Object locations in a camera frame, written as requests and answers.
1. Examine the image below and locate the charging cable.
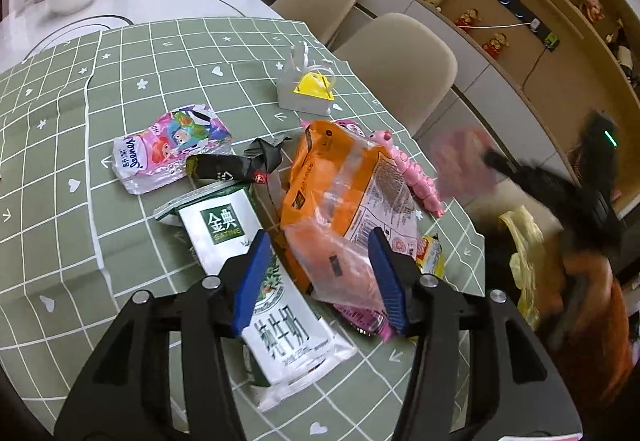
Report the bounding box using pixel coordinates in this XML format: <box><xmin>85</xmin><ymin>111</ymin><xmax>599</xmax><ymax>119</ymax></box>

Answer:
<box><xmin>522</xmin><ymin>46</ymin><xmax>552</xmax><ymax>90</ymax></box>

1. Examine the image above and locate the yellow snack packet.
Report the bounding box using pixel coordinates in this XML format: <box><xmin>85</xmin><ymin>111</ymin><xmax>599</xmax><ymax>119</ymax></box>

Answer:
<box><xmin>415</xmin><ymin>234</ymin><xmax>447</xmax><ymax>280</ymax></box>

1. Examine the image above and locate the pink caterpillar toy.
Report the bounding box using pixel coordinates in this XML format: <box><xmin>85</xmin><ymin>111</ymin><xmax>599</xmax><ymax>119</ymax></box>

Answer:
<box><xmin>367</xmin><ymin>129</ymin><xmax>447</xmax><ymax>220</ymax></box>

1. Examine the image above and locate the orange snack bag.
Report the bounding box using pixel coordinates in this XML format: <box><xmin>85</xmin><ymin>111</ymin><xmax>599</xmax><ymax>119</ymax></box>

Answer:
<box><xmin>279</xmin><ymin>120</ymin><xmax>421</xmax><ymax>313</ymax></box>

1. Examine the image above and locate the pink cartoon drink pouch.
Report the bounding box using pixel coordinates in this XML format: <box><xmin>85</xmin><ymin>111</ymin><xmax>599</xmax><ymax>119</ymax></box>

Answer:
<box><xmin>112</xmin><ymin>105</ymin><xmax>234</xmax><ymax>196</ymax></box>

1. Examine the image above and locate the yellow plastic bag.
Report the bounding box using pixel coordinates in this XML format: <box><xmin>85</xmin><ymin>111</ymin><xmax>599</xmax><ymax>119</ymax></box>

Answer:
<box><xmin>499</xmin><ymin>205</ymin><xmax>547</xmax><ymax>331</ymax></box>

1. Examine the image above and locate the white green milk carton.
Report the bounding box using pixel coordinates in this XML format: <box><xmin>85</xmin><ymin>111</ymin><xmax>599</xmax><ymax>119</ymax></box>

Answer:
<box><xmin>154</xmin><ymin>183</ymin><xmax>358</xmax><ymax>412</ymax></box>

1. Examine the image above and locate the person's orange clothing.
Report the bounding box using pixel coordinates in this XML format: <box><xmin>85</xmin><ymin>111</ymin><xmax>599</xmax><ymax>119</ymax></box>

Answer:
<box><xmin>547</xmin><ymin>251</ymin><xmax>633</xmax><ymax>404</ymax></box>

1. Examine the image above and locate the pink figurine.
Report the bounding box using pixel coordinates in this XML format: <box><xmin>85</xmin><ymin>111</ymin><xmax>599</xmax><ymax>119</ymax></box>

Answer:
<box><xmin>579</xmin><ymin>0</ymin><xmax>607</xmax><ymax>24</ymax></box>

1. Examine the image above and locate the brown bead-draped ornament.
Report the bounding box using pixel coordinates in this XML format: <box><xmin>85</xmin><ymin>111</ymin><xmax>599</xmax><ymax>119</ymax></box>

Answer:
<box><xmin>605</xmin><ymin>18</ymin><xmax>640</xmax><ymax>89</ymax></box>

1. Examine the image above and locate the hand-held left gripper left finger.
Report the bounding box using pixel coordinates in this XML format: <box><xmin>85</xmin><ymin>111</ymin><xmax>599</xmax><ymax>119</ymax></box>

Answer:
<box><xmin>54</xmin><ymin>230</ymin><xmax>273</xmax><ymax>441</ymax></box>

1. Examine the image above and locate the black power strip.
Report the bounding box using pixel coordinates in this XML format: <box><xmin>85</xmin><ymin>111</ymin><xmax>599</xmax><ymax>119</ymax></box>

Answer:
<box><xmin>476</xmin><ymin>0</ymin><xmax>562</xmax><ymax>52</ymax></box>

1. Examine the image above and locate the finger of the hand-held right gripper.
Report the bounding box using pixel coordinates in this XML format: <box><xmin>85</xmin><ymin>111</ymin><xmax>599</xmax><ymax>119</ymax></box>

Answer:
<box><xmin>484</xmin><ymin>149</ymin><xmax>582</xmax><ymax>218</ymax></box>

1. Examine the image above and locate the black crumpled wrapper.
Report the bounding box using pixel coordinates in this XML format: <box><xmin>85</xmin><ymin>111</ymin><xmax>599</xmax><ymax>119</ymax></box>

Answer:
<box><xmin>186</xmin><ymin>136</ymin><xmax>294</xmax><ymax>185</ymax></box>

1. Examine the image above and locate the pale pink packet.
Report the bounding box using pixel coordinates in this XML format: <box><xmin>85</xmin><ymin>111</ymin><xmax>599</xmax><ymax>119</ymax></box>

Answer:
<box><xmin>430</xmin><ymin>125</ymin><xmax>501</xmax><ymax>202</ymax></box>

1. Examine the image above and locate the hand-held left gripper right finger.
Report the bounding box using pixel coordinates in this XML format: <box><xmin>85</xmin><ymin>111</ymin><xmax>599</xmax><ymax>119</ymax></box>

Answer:
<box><xmin>367</xmin><ymin>227</ymin><xmax>583</xmax><ymax>441</ymax></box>

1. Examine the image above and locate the magenta wrapper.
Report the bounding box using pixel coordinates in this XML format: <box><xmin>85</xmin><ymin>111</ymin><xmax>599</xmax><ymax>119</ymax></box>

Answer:
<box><xmin>332</xmin><ymin>302</ymin><xmax>394</xmax><ymax>343</ymax></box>

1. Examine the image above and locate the white rabbit-ear holder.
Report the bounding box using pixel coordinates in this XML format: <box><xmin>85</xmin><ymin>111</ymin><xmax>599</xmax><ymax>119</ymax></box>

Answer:
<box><xmin>276</xmin><ymin>42</ymin><xmax>337</xmax><ymax>116</ymax></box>

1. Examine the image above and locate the wooden wall cabinet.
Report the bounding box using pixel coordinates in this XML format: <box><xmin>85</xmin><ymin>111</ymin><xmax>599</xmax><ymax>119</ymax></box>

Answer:
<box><xmin>350</xmin><ymin>0</ymin><xmax>640</xmax><ymax>222</ymax></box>

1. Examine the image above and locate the green checked tablecloth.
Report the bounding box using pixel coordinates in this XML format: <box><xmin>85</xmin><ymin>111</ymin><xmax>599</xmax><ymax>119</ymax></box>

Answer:
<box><xmin>0</xmin><ymin>18</ymin><xmax>486</xmax><ymax>441</ymax></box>

